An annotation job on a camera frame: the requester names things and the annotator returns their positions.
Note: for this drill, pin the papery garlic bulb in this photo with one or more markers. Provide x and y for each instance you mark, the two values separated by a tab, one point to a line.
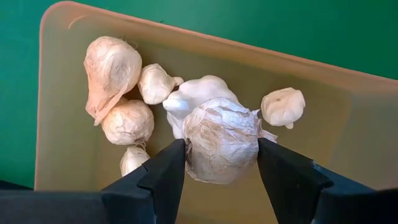
222	140
128	122

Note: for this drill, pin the peach-skinned pointed bulb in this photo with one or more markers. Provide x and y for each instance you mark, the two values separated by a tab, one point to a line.
112	71

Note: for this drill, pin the large white garlic bulb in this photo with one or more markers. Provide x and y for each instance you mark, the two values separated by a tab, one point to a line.
199	93

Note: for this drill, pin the small white garlic bulb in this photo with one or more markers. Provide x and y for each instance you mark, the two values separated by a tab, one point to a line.
133	160
157	84

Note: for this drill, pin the green table mat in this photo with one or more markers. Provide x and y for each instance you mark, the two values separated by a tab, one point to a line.
217	18

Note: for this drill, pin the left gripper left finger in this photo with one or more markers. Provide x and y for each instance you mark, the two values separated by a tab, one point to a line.
155	193

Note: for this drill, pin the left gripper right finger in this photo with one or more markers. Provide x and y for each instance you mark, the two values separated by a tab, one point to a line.
292	193

